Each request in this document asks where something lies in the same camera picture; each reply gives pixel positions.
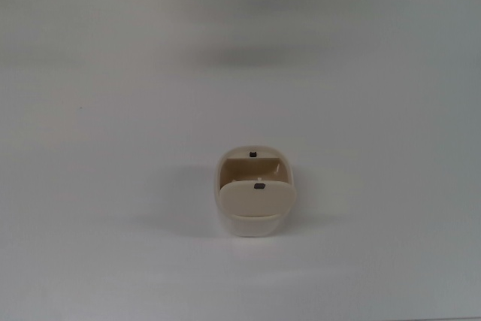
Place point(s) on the small white lidded bin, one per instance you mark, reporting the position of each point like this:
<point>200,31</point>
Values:
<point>255,200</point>

